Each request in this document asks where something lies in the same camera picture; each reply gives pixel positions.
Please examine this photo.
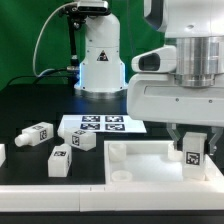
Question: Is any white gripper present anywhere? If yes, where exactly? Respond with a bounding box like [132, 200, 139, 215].
[127, 45, 224, 149]

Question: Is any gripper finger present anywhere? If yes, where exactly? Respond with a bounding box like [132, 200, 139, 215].
[209, 127, 224, 155]

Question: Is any white square tabletop part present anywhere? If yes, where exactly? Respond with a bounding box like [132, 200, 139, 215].
[104, 140, 224, 192]

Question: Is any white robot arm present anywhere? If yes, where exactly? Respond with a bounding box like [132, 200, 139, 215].
[127, 0, 224, 128]

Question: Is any white tag sheet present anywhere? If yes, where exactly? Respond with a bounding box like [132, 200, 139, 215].
[58, 115, 146, 133]

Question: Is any white block left edge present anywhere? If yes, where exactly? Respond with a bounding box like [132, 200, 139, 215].
[0, 144, 6, 167]

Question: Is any white fence wall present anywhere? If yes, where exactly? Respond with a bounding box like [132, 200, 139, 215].
[0, 143, 224, 213]

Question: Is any black cable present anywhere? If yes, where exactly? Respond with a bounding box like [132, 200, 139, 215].
[6, 68, 81, 88]

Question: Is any black camera stand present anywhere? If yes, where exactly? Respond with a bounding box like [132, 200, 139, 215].
[59, 0, 110, 86]

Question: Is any grey cable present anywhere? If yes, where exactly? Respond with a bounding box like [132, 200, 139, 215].
[32, 1, 79, 78]

